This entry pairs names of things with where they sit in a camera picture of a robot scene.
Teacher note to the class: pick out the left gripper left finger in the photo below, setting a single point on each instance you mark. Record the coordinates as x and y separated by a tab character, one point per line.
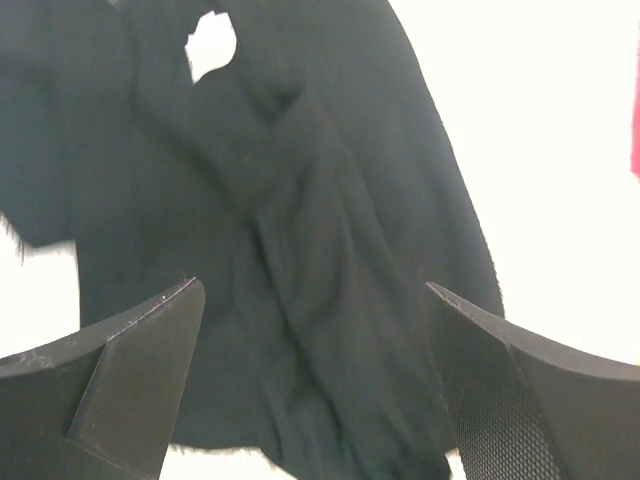
101	403

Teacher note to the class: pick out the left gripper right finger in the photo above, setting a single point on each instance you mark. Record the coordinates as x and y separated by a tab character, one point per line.
523	406

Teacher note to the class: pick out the black t-shirt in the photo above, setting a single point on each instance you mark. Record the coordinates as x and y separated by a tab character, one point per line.
289	155

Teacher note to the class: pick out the folded red t-shirt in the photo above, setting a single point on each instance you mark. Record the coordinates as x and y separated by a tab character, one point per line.
635	125

